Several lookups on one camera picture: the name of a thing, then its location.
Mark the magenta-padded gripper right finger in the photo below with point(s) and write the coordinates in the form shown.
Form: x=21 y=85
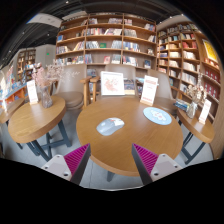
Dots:
x=146 y=159

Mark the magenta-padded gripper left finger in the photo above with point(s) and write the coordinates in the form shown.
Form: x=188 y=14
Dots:
x=76 y=159

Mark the grey and orange computer mouse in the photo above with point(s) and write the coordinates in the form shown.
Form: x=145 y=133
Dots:
x=108 y=127

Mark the round light blue mouse pad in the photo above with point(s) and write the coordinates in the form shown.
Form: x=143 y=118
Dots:
x=157 y=116

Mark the round wooden side table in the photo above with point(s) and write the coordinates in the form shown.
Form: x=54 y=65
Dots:
x=33 y=123
x=198 y=128
x=11 y=111

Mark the stack of blue books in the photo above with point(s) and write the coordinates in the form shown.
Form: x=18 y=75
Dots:
x=181 y=105

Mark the glass vase with dried flowers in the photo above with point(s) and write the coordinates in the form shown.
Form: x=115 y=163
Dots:
x=192 y=106

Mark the white red sign, wooden base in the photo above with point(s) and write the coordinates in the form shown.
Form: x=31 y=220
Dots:
x=204 y=111
x=149 y=89
x=32 y=91

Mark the beige wooden armchair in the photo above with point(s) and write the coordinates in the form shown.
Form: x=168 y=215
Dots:
x=164 y=83
x=70 y=86
x=115 y=67

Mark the dark upright book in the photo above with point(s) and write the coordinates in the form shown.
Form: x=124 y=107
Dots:
x=129 y=86

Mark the teal flat book stack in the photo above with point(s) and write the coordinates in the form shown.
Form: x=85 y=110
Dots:
x=140 y=80

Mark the white framed flower picture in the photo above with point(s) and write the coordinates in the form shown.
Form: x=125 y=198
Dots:
x=112 y=83

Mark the low book display stand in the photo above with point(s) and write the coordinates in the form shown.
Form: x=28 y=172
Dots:
x=11 y=88

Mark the distant wooden bookshelf unit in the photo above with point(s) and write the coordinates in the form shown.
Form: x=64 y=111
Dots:
x=26 y=63

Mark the angled wooden bookshelf unit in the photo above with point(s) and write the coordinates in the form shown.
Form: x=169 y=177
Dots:
x=186 y=56

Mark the wide wooden bookshelf unit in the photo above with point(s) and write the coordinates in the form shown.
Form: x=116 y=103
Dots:
x=106 y=40

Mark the white hanging ceiling sign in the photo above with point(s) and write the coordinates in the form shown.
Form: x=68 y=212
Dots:
x=45 y=19

